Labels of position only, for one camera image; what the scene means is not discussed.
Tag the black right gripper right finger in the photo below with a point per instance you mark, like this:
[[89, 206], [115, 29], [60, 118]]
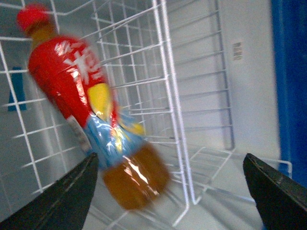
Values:
[[280, 201]]

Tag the white wire basket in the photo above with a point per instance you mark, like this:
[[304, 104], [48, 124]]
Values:
[[38, 145], [224, 64]]

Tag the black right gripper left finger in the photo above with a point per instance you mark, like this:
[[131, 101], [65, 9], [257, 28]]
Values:
[[63, 206]]

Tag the white wire basket right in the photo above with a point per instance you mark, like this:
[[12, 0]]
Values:
[[224, 64]]

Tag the white wire basket left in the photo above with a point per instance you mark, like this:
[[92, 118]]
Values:
[[38, 145]]

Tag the red labelled tea bottle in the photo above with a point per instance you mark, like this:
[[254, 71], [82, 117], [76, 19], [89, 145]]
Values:
[[72, 78]]

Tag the white and blue chest freezer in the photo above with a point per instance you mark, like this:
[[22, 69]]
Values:
[[197, 74]]

